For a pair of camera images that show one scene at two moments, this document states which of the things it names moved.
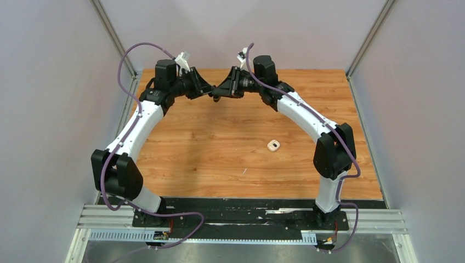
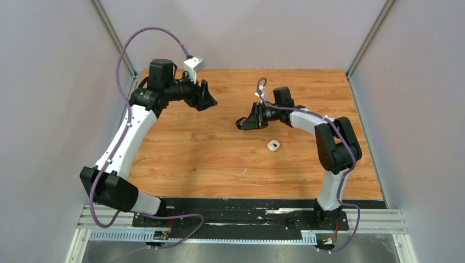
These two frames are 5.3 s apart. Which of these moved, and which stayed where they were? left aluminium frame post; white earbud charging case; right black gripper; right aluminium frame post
Moved: right black gripper
Stayed: left aluminium frame post; white earbud charging case; right aluminium frame post
